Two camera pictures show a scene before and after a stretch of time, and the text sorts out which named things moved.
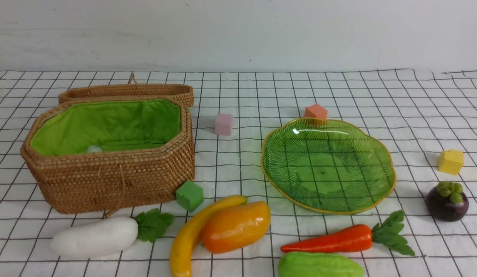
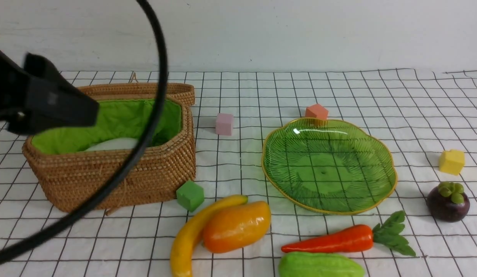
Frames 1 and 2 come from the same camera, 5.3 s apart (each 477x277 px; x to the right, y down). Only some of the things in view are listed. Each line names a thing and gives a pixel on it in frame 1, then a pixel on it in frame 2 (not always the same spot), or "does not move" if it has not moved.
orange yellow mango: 227,226 does not move
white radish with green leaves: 97,237 -> 118,143
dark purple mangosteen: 446,202 does not move
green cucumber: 314,264 does not move
